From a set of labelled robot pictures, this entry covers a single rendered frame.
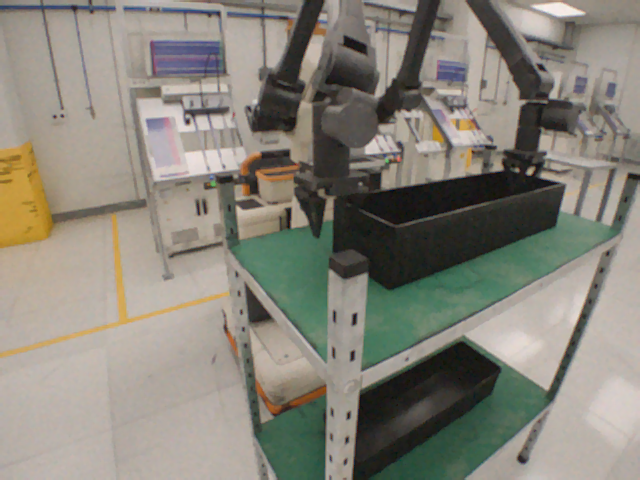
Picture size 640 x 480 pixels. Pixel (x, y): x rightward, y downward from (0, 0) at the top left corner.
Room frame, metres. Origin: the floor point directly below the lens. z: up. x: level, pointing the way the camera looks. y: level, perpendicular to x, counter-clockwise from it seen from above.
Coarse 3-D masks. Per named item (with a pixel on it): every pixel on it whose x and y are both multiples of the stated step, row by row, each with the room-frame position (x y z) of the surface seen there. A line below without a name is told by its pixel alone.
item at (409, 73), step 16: (432, 0) 1.08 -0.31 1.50; (416, 16) 1.12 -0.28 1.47; (432, 16) 1.10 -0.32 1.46; (416, 32) 1.12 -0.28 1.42; (416, 48) 1.12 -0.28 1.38; (416, 64) 1.13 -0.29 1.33; (400, 80) 1.14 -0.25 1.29; (416, 80) 1.16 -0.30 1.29; (384, 96) 1.19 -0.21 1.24; (400, 96) 1.13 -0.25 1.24
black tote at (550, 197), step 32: (384, 192) 0.68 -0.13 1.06; (416, 192) 0.73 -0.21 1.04; (448, 192) 0.79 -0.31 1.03; (480, 192) 0.86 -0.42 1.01; (512, 192) 0.89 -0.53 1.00; (544, 192) 0.71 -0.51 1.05; (352, 224) 0.57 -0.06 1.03; (384, 224) 0.50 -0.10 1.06; (416, 224) 0.50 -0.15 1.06; (448, 224) 0.54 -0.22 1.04; (480, 224) 0.59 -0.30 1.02; (512, 224) 0.66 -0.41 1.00; (544, 224) 0.74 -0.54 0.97; (384, 256) 0.50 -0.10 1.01; (416, 256) 0.51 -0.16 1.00; (448, 256) 0.55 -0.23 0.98
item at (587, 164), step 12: (552, 156) 2.75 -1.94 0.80; (564, 156) 2.78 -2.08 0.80; (576, 156) 2.81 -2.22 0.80; (588, 168) 2.37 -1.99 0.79; (600, 168) 2.41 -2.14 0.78; (612, 168) 2.54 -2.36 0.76; (588, 180) 2.36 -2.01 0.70; (612, 180) 2.52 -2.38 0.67; (576, 204) 2.38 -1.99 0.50; (600, 204) 2.55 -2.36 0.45; (600, 216) 2.52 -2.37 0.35
